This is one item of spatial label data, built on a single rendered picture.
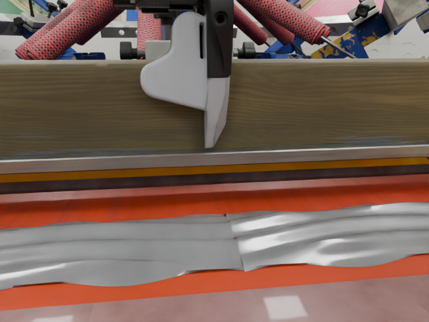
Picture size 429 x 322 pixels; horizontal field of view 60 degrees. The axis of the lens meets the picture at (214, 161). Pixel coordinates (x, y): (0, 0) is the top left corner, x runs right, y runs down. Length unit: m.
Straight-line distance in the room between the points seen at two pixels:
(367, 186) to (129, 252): 0.21
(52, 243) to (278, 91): 0.18
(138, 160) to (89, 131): 0.04
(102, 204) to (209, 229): 0.10
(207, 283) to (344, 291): 0.07
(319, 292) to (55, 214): 0.19
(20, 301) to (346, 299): 0.15
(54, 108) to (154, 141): 0.07
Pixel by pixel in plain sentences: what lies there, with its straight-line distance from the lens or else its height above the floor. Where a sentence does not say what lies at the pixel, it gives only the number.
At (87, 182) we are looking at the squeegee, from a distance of 0.31.
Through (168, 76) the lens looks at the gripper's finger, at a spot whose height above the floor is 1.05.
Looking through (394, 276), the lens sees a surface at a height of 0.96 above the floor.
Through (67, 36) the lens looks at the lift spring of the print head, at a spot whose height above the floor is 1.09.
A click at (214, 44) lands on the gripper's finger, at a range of 0.25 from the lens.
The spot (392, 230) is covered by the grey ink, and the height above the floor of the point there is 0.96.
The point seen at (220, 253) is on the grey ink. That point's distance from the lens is 0.21.
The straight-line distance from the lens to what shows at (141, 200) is 0.30.
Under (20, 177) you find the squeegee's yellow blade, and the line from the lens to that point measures 0.32.
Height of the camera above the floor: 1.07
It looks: 17 degrees down
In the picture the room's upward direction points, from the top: straight up
